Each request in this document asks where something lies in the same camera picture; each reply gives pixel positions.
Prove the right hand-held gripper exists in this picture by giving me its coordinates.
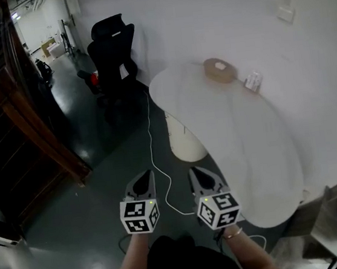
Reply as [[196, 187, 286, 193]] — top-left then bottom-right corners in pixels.
[[188, 161, 244, 234]]

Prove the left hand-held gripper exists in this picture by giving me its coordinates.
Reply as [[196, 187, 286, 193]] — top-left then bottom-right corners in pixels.
[[114, 169, 163, 238]]

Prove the person's right forearm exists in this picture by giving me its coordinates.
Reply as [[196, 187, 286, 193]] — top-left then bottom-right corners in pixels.
[[221, 219, 289, 269]]

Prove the person's left forearm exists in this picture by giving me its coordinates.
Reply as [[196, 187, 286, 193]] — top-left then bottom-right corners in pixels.
[[106, 230, 157, 269]]

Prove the white vanity desk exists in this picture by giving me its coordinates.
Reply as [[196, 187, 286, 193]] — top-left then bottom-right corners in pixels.
[[146, 50, 310, 241]]

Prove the person's black clothing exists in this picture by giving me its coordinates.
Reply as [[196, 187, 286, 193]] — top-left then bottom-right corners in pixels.
[[143, 223, 261, 269]]

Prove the red object behind chair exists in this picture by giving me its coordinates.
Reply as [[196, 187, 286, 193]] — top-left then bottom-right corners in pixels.
[[88, 72, 101, 88]]

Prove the black office chair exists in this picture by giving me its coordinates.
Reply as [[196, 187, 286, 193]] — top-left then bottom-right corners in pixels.
[[70, 11, 147, 130]]

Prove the metal side table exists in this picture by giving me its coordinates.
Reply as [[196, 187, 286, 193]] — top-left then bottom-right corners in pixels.
[[260, 167, 337, 269]]

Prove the dark wooden staircase railing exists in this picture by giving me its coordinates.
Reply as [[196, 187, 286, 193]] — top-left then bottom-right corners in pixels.
[[0, 0, 100, 241]]

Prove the black wheeled cart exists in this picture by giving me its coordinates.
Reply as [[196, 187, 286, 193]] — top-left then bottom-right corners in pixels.
[[35, 57, 54, 78]]

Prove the cardboard box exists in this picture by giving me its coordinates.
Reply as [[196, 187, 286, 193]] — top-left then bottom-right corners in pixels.
[[41, 41, 58, 59]]

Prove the white floor cable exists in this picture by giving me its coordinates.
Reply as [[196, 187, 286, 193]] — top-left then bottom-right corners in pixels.
[[141, 85, 204, 220]]

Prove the thin wrist bracelet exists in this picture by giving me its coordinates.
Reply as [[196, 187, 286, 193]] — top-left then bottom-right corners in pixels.
[[222, 227, 244, 240]]

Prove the black floor cable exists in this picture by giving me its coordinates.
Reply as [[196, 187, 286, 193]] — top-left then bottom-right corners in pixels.
[[117, 235, 133, 256]]

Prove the white wall junction box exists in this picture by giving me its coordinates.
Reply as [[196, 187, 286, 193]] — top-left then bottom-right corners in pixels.
[[275, 4, 297, 25]]

